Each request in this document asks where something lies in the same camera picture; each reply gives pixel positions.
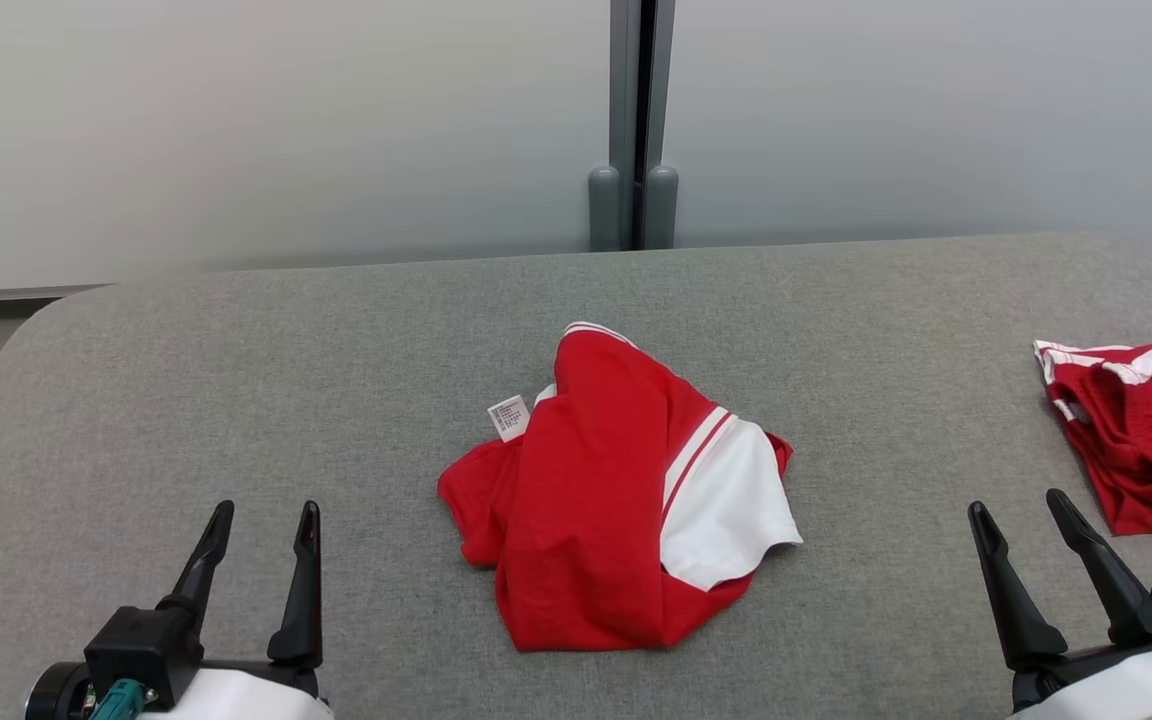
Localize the grey wall baseboard strip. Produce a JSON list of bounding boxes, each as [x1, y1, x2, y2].
[[0, 284, 119, 307]]

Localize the red shorts white stripes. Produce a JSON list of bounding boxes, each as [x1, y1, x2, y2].
[[1033, 336, 1152, 537]]

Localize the teal plug black left cable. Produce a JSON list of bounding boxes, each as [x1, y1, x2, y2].
[[88, 678, 153, 720]]

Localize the red and white t-shirt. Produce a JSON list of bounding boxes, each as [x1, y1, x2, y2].
[[437, 321, 804, 653]]

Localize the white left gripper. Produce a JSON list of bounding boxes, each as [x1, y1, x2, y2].
[[24, 500, 335, 720]]

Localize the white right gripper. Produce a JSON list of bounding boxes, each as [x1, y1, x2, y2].
[[967, 488, 1152, 720]]

